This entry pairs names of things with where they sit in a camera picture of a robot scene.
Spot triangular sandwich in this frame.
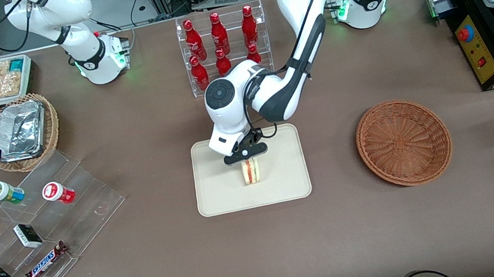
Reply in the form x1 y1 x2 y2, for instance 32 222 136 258
239 157 264 187

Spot cream plastic tray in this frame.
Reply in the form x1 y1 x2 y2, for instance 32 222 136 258
186 122 314 218

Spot light wicker basket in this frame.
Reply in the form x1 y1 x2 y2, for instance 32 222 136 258
0 89 67 177

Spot round brown wicker basket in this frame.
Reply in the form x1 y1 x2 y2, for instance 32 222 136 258
350 91 458 195

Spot silver foil containers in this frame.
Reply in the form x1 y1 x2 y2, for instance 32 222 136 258
0 98 53 164

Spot red cola bottle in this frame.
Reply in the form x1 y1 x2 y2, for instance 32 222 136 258
182 17 208 63
213 47 234 78
208 11 231 57
244 42 263 66
238 4 261 48
188 53 212 94

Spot teal snack packet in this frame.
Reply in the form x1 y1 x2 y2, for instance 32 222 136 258
8 58 26 74

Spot red lid cup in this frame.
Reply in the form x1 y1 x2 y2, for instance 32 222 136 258
41 178 78 209

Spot clear acrylic bottle rack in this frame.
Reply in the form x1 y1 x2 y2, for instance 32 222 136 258
173 0 277 100

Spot snickers bar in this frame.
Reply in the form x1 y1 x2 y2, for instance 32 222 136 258
21 240 73 277

